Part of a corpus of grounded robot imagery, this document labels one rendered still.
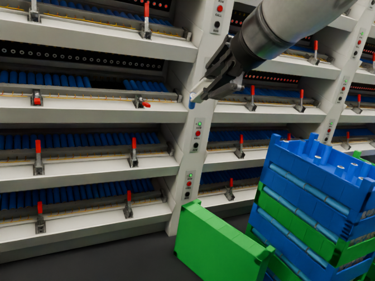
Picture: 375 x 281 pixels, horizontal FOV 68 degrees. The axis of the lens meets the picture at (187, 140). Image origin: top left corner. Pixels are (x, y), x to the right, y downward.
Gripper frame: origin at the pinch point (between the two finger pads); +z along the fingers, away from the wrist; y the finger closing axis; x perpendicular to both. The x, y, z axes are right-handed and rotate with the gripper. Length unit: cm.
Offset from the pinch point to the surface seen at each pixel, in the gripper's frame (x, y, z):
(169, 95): -1.0, 9.4, 20.8
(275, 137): -27.7, -7.2, 5.0
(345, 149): -104, 4, 31
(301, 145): -37.2, -9.1, 4.2
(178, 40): 0.4, 21.7, 9.8
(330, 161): -48, -14, 3
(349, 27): -69, 41, -3
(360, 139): -124, 12, 33
